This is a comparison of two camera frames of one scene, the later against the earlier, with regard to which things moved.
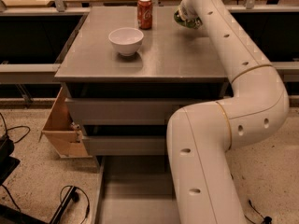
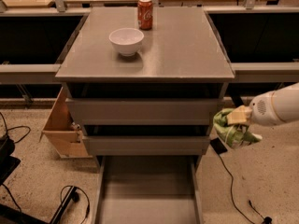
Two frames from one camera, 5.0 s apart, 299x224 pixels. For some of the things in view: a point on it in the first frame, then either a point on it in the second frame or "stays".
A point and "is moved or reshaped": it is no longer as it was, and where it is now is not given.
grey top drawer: [125, 111] stays
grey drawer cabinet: [124, 105] stays
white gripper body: [188, 12] → [263, 109]
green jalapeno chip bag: [194, 22] is moved or reshaped
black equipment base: [7, 163] stays
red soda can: [145, 12] stays
